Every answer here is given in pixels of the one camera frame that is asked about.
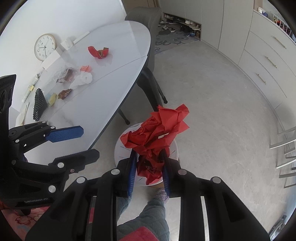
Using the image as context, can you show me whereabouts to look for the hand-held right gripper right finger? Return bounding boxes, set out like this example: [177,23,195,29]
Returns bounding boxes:
[161,149,270,241]

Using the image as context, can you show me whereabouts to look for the white stick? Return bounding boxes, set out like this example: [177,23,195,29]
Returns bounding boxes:
[73,31,90,44]

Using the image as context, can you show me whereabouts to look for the grey upholstered chair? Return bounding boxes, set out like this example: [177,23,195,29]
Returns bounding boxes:
[125,6,168,104]

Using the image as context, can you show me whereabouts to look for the red and brown wrapper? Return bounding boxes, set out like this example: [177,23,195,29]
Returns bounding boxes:
[87,46,110,59]

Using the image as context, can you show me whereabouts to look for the white wire basket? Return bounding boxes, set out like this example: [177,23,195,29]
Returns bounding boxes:
[273,14,296,42]

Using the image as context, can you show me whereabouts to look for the white drawer cabinet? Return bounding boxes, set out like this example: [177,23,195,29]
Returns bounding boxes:
[238,9,296,112]

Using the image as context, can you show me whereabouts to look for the round wooden-rimmed clock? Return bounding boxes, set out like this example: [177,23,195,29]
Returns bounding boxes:
[34,34,56,62]

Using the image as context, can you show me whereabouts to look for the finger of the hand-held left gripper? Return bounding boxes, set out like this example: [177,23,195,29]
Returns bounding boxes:
[8,121,84,151]
[47,149,100,194]

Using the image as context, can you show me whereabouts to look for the person's grey quilted pants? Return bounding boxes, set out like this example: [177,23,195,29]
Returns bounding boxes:
[116,192,170,241]

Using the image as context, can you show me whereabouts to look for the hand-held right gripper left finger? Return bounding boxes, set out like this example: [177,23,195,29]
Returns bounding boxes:
[25,149,140,241]

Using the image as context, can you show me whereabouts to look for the black spiked brush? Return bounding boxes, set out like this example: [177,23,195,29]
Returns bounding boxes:
[33,88,48,122]

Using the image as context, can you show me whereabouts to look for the grey patterned rug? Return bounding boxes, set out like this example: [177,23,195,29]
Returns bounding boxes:
[154,30,199,55]

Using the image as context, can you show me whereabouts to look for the long white printed tube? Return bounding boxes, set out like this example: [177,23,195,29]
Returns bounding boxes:
[22,73,42,103]

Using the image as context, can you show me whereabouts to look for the yellow sponge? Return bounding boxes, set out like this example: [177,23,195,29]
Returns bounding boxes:
[47,93,58,106]

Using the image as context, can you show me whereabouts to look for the white oval table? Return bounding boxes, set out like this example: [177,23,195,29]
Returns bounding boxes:
[0,20,152,160]

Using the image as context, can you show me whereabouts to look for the grey fluffy slipper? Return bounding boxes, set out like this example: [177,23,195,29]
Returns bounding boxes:
[154,188,168,209]

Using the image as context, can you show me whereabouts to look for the beige paper packet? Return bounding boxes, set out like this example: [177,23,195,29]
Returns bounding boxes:
[15,102,30,126]

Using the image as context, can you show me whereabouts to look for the red paper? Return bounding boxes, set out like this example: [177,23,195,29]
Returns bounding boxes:
[120,104,190,186]

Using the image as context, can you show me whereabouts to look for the white tissue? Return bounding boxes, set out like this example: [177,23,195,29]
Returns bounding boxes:
[69,71,93,90]

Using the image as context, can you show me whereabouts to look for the flat white box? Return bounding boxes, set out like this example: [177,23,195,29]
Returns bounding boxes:
[42,50,61,70]

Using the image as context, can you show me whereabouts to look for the white round trash bin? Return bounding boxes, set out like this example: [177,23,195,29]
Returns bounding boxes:
[114,122,179,189]

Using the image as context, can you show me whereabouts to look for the row of shoes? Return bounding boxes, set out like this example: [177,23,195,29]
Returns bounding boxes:
[158,13,201,37]

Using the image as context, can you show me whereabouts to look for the white wardrobe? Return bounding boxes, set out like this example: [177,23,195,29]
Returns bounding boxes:
[159,0,255,50]

